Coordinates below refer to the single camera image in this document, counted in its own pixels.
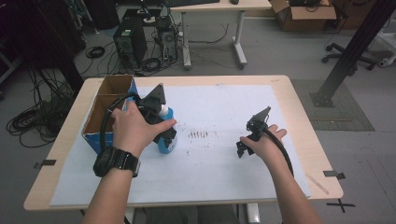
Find right hand-held gripper cable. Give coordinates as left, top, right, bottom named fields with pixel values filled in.
left=263, top=128, right=295, bottom=177

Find left hand-held gripper cable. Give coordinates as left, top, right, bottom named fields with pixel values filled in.
left=99, top=91, right=142, bottom=154

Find brown cardboard box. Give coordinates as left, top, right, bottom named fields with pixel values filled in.
left=269, top=0, right=337, bottom=33

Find bundle of black cables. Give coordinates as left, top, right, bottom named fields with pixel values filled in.
left=5, top=66, right=78, bottom=149

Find black office chair base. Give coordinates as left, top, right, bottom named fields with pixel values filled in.
left=321, top=42, right=378, bottom=77

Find person's right hand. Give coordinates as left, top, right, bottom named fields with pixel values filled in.
left=239, top=124, right=288, bottom=166

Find white paper sheet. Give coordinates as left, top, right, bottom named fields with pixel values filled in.
left=49, top=84, right=312, bottom=207

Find person's left hand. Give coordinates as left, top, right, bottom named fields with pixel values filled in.
left=110, top=101, right=177, bottom=159

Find black computer tower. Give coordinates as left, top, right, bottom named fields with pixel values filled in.
left=112, top=14, right=149, bottom=69

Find white-legged desk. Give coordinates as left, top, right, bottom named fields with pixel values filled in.
left=169, top=0, right=273, bottom=70

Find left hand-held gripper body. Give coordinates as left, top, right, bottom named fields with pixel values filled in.
left=135, top=82, right=167, bottom=125

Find hand-held gripper cable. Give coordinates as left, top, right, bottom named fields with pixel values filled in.
left=263, top=128, right=295, bottom=177
left=99, top=91, right=142, bottom=154

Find black tape strip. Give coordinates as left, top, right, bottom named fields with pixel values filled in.
left=322, top=170, right=347, bottom=181
left=34, top=159, right=58, bottom=170

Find light wooden table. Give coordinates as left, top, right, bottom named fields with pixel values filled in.
left=23, top=74, right=344, bottom=224

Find black tape cross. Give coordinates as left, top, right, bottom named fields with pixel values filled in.
left=326, top=198, right=357, bottom=214

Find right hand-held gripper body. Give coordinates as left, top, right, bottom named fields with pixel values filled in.
left=246, top=105, right=272, bottom=143

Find black metal post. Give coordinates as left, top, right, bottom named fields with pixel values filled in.
left=309, top=0, right=396, bottom=108

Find blue bottle with white cap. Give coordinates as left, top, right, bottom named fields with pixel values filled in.
left=156, top=104, right=178, bottom=155

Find grey computer tower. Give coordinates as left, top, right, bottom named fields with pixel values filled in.
left=155, top=16, right=178, bottom=63

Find dark curtain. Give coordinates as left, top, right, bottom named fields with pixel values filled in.
left=0, top=0, right=86, bottom=94

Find person's legs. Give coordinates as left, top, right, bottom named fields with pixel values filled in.
left=143, top=204, right=241, bottom=224

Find blue cardboard box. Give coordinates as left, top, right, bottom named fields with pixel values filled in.
left=81, top=74, right=139, bottom=156

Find black keyboard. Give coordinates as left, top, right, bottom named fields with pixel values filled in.
left=163, top=0, right=220, bottom=8

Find coiled black cable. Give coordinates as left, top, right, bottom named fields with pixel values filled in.
left=141, top=57, right=163, bottom=72
left=84, top=45, right=106, bottom=60

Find black wristwatch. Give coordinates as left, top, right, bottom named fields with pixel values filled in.
left=92, top=146, right=141, bottom=178

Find grey floor mat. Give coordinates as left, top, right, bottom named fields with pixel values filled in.
left=290, top=78, right=375, bottom=133

